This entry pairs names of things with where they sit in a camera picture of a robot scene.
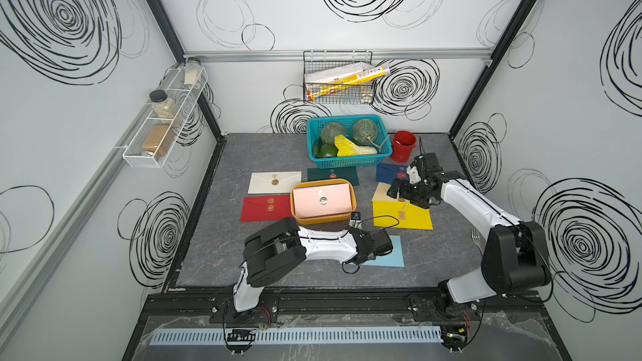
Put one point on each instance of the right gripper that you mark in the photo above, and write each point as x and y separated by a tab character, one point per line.
394	187

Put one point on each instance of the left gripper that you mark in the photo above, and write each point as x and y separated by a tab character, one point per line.
369	258

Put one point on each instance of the beige envelope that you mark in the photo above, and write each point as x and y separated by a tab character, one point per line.
381	194

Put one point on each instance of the pink envelope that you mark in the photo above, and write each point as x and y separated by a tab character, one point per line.
322	201

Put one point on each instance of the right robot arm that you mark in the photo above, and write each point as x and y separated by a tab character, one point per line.
514	253

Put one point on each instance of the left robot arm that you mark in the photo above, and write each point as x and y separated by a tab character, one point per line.
272	253

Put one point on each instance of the yellow storage box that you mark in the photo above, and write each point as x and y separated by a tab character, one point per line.
327	219

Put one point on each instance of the yellow foil roll box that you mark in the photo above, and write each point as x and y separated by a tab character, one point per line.
346	81

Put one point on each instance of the white wrap box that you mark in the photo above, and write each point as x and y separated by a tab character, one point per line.
335	74

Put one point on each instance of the navy blue envelope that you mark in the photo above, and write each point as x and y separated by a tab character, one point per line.
387	173

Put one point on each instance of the yellow envelope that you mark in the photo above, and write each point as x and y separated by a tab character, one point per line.
401	215

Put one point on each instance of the light blue envelope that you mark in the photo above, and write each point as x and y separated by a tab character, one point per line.
394	259

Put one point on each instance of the dark green envelope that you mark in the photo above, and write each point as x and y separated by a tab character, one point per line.
347	173

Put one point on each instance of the red cup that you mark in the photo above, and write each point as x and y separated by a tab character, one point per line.
403	143

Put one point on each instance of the yellow white cabbage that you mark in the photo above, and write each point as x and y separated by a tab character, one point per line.
347	148

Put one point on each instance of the right green melon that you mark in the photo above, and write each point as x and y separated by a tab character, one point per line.
365	132

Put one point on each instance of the green melon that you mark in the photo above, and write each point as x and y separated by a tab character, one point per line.
330	131
365	132

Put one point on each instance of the teal plastic basket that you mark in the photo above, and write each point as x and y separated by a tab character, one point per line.
383	144

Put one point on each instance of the green pepper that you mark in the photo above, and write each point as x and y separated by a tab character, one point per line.
326	151

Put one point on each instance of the left green melon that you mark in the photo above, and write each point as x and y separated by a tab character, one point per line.
330	131

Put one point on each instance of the silver fork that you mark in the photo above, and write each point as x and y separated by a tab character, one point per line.
475	237

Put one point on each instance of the red envelope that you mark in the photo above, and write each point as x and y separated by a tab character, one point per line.
266	208

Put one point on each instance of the white envelope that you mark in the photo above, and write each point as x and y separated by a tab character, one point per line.
264	183

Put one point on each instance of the clear lid jar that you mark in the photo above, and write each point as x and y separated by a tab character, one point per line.
192	71

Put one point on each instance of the brown block package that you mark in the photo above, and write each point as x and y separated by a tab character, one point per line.
158	141

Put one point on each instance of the black lid spice jar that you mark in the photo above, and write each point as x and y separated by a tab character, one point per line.
164	106

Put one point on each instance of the white slotted cable duct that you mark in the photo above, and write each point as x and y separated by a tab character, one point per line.
337	335

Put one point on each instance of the black wire wall basket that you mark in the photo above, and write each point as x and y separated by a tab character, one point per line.
314	60

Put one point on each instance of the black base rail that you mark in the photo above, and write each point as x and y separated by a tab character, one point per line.
423	304

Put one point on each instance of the white wire wall shelf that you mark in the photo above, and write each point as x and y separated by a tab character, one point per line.
174	122

